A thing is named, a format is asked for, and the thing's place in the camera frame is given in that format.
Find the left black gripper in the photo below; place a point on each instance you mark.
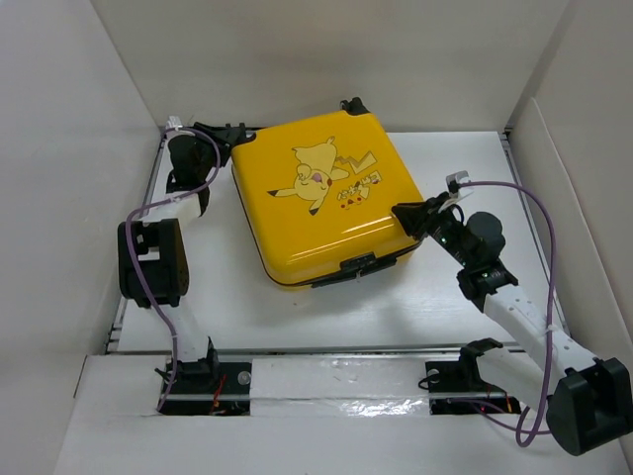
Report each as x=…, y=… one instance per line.
x=225, y=139

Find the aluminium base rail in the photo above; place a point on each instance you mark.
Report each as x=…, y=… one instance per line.
x=299, y=385

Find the yellow hard-shell suitcase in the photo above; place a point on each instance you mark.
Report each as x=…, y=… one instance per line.
x=318, y=195

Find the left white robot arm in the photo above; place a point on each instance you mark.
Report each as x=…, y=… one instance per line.
x=153, y=266

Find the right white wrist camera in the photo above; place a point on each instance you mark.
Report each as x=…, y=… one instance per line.
x=458, y=188

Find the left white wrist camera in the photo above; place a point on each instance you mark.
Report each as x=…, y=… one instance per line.
x=174, y=127

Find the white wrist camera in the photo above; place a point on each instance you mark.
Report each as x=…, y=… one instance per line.
x=458, y=188
x=174, y=127

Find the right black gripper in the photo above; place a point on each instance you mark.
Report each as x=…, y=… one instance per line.
x=416, y=217

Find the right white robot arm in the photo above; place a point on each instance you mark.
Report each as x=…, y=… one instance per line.
x=584, y=400

